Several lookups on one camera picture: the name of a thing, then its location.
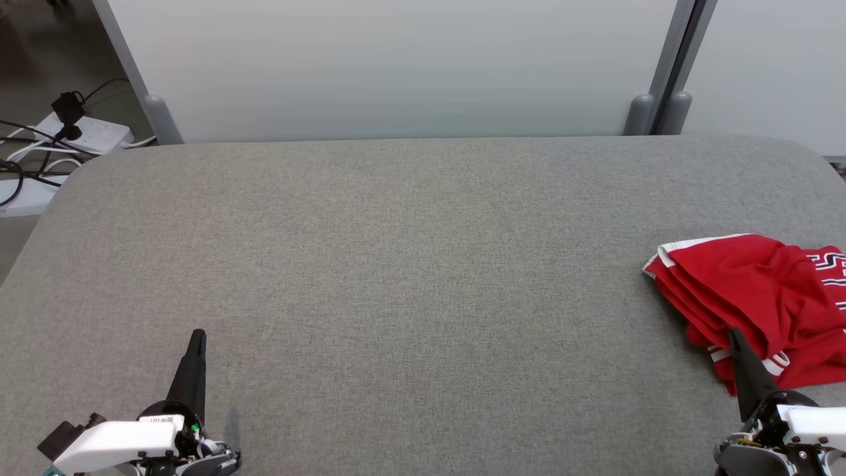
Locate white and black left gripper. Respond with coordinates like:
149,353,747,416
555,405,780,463
52,329,243,476

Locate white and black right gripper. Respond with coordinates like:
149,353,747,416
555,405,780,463
713,328,846,476

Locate red t-shirt with white sleeves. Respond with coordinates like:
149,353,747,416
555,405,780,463
684,245,846,397

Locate red shorts with white trim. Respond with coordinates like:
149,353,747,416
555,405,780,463
642,233,846,363

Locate white flat power adapter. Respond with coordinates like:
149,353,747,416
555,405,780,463
0,175,65,218

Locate grey rounded partition foot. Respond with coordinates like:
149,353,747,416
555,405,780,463
622,93,656,137
143,93,185,145
659,91,693,137

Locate black plug adapter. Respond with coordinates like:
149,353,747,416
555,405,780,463
51,91,86,141

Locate narrow white partition panel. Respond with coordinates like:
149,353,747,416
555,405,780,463
681,0,846,157

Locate wide white partition panel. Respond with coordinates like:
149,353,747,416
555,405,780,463
106,0,681,145

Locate slanted grey partition post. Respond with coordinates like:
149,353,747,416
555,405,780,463
89,0,186,145

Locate grey double partition post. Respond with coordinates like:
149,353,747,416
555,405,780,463
644,0,718,137

